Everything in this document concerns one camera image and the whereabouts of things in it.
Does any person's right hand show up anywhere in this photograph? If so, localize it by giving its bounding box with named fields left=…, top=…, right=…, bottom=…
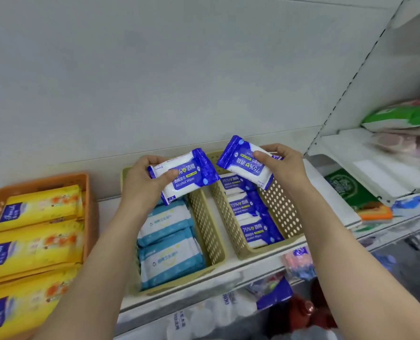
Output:
left=253, top=143, right=312, bottom=196

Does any person's left hand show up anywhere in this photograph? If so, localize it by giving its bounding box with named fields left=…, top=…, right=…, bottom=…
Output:
left=120, top=154, right=179, bottom=223

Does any orange plastic basket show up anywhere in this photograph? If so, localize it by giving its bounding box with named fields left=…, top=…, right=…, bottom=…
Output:
left=0, top=172, right=99, bottom=340

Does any stack of blue wipes packets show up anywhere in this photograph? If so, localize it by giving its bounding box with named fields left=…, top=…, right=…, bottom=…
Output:
left=137, top=196, right=207, bottom=291

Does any olive plastic basket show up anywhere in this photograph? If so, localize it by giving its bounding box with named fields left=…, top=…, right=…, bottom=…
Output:
left=120, top=165, right=228, bottom=296
left=206, top=149, right=306, bottom=261

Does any person's right forearm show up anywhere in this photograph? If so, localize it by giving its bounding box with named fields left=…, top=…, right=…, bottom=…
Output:
left=287, top=180, right=420, bottom=340

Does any person's left forearm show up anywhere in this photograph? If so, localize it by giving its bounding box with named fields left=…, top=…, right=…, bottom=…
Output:
left=29, top=205, right=154, bottom=340

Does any green printed bag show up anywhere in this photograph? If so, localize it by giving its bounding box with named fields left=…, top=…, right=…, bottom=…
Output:
left=325, top=169, right=381, bottom=211

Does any pink tissue pack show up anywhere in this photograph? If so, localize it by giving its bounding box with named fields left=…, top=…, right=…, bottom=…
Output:
left=284, top=246, right=317, bottom=280

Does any orange paper roll pack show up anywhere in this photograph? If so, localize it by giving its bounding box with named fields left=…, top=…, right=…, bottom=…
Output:
left=358, top=203, right=393, bottom=222

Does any green white plastic bag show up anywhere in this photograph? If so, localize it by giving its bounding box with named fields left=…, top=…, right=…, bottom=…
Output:
left=360, top=104, right=420, bottom=133

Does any blue tissue pack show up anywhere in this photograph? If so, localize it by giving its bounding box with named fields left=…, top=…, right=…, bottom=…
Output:
left=247, top=278, right=294, bottom=310

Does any row of blue packs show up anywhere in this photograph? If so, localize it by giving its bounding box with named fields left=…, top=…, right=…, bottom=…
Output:
left=390, top=193, right=420, bottom=216

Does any white bag blue print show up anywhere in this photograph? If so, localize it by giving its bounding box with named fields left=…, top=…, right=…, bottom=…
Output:
left=165, top=290, right=259, bottom=340

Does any red pack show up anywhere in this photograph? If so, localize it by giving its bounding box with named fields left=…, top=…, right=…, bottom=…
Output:
left=289, top=279, right=338, bottom=330

